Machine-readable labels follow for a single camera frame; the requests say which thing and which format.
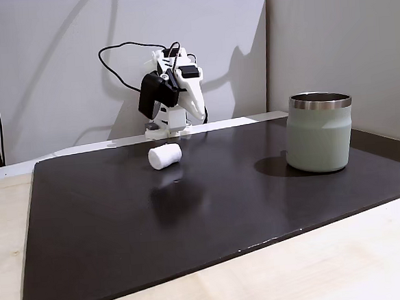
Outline pale table edge rail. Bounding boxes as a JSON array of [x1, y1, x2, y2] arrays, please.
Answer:
[[0, 110, 292, 181]]

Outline pale green steel-rimmed cup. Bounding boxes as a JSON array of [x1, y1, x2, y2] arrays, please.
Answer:
[[282, 89, 358, 176]]

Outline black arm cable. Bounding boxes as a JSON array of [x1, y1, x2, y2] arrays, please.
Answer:
[[97, 37, 186, 96]]

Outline black camera box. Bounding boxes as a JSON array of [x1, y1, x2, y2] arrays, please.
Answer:
[[135, 70, 183, 122]]

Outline black table mat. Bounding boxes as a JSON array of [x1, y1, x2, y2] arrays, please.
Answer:
[[7, 108, 400, 300]]

